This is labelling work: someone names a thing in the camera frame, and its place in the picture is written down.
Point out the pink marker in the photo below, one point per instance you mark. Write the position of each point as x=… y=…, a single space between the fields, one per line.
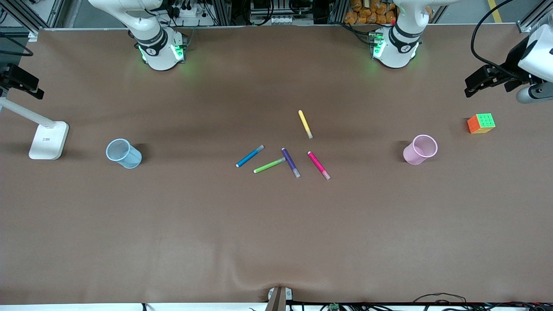
x=317 y=164

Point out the blue marker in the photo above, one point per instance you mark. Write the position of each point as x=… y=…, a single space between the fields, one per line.
x=249 y=157

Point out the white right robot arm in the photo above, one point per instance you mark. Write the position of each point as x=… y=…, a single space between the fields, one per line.
x=160 y=56

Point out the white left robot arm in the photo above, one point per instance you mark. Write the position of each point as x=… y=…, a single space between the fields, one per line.
x=397 y=56

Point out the colourful puzzle cube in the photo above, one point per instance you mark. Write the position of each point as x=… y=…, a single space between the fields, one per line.
x=481 y=123

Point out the white desk lamp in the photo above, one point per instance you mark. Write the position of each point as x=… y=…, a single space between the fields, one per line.
x=47 y=142

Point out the pink mesh cup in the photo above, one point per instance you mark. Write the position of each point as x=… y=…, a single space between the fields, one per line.
x=412 y=155

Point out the blue mesh cup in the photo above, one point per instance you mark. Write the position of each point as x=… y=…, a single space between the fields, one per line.
x=125 y=160

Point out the orange snack packs pile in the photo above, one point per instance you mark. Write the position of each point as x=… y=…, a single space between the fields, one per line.
x=363 y=15

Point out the yellow marker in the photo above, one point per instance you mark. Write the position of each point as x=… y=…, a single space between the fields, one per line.
x=304 y=123

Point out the large white power strip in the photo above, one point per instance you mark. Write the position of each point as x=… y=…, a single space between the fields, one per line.
x=190 y=13

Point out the purple marker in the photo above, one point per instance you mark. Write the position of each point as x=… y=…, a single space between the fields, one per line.
x=289 y=162

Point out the small white power strip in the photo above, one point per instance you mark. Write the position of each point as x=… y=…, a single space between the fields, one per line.
x=281 y=20

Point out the green marker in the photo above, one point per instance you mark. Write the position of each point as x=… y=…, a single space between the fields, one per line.
x=268 y=165

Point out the brown table cover mat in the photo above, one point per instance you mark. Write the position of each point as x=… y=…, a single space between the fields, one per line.
x=276 y=237

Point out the aluminium frame profile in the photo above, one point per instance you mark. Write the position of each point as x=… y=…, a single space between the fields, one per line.
x=21 y=15
x=529 y=21

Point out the aluminium frame post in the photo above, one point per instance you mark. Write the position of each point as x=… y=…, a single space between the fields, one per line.
x=338 y=11
x=222 y=13

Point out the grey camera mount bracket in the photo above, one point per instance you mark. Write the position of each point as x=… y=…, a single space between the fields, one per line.
x=278 y=300

